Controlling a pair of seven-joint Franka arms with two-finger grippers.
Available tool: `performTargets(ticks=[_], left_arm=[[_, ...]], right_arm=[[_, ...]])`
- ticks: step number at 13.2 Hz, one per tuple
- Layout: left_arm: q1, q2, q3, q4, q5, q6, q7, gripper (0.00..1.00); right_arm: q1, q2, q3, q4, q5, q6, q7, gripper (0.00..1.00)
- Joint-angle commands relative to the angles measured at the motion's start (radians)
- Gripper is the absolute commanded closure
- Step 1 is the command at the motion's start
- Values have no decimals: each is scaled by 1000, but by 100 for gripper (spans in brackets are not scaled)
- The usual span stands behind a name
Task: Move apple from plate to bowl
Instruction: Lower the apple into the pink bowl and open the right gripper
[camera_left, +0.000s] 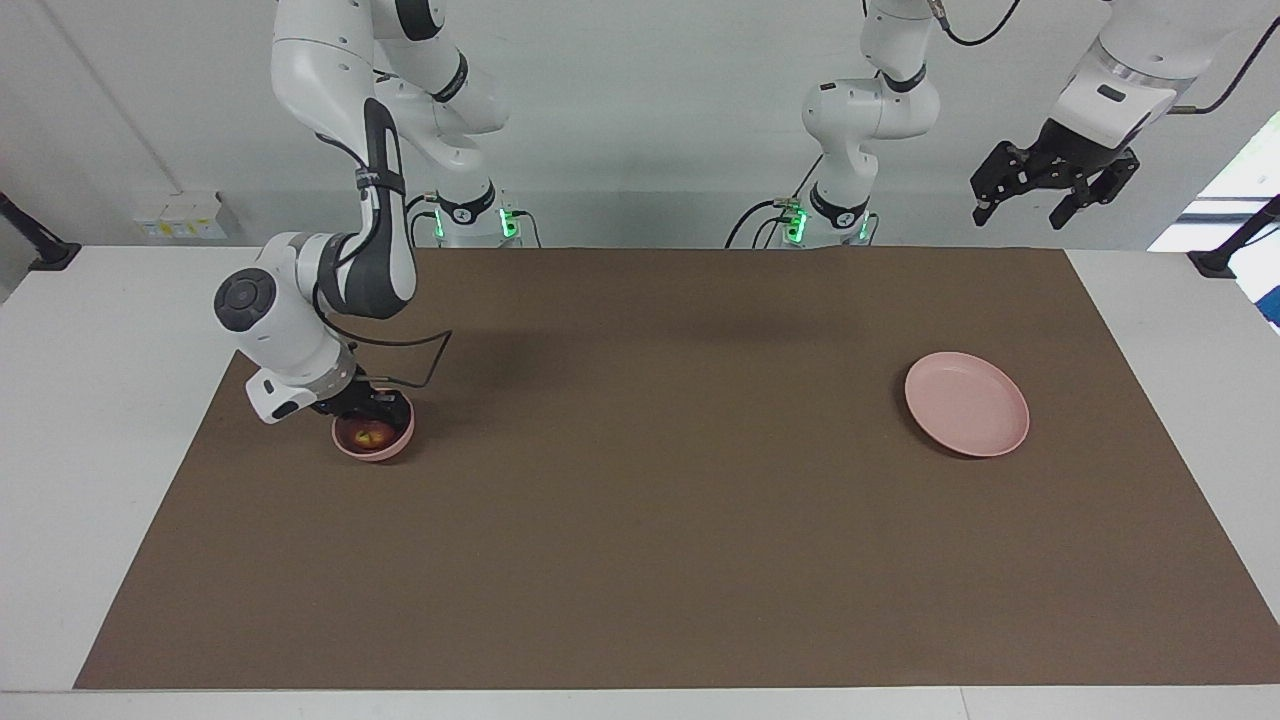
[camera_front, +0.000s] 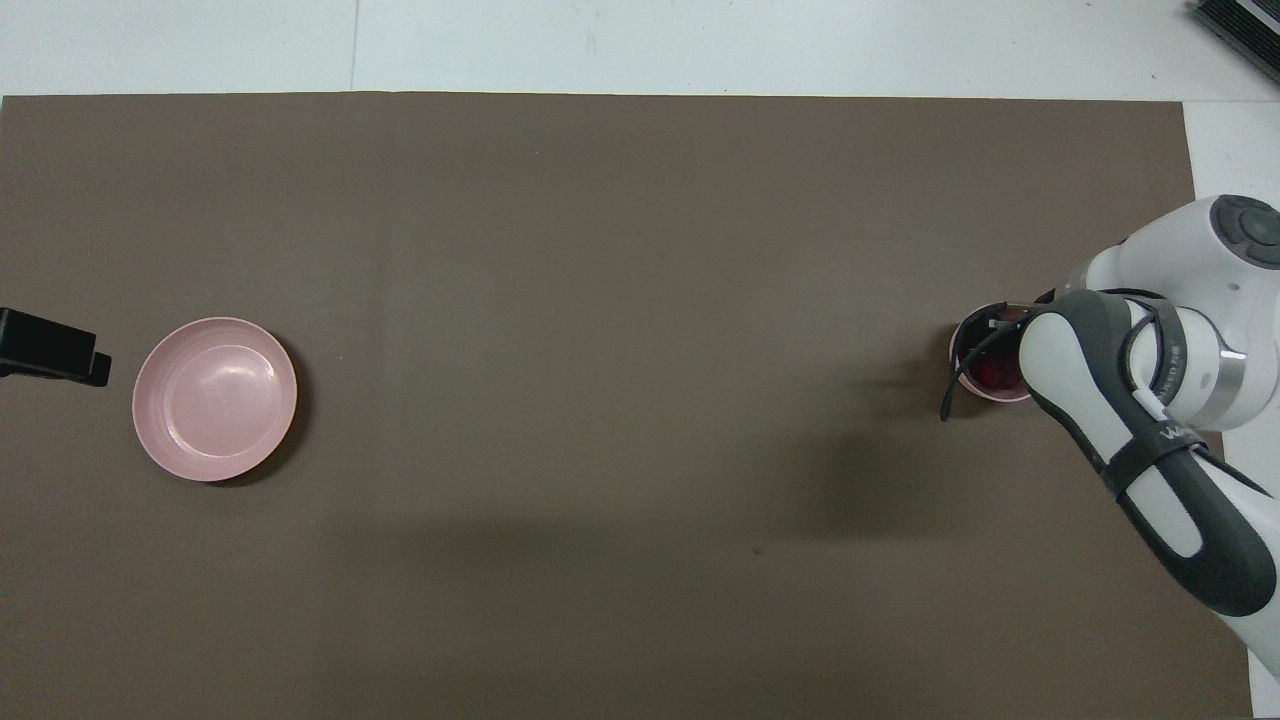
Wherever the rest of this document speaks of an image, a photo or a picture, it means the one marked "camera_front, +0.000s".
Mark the dark red apple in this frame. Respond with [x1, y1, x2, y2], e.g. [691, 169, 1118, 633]
[964, 350, 1024, 393]

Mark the pink plate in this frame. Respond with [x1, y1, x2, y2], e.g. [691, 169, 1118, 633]
[132, 317, 299, 483]

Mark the pink bowl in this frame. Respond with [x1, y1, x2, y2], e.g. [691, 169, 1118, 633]
[948, 303, 1037, 405]

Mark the brown table mat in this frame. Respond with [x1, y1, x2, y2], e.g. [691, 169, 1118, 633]
[0, 92, 1256, 720]

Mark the black ridged device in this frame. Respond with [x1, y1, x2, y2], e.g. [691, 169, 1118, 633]
[1190, 0, 1280, 59]

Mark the black cable strap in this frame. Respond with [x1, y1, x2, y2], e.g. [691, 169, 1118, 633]
[1104, 428, 1213, 498]

